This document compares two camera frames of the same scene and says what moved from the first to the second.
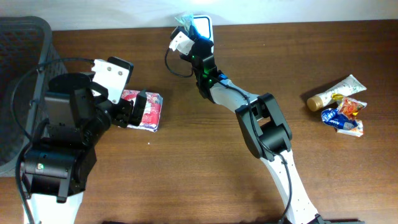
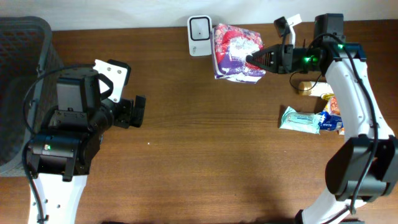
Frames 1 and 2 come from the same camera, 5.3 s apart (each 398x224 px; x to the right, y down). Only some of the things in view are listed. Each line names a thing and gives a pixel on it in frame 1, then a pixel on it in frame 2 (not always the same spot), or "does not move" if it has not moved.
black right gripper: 196,42 -> 288,58
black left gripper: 123,112 does not move
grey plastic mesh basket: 28,57 does not move
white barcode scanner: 203,27 does not move
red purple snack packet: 151,117 -> 230,46
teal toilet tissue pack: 186,20 -> 293,120
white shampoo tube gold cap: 349,86 -> 314,88
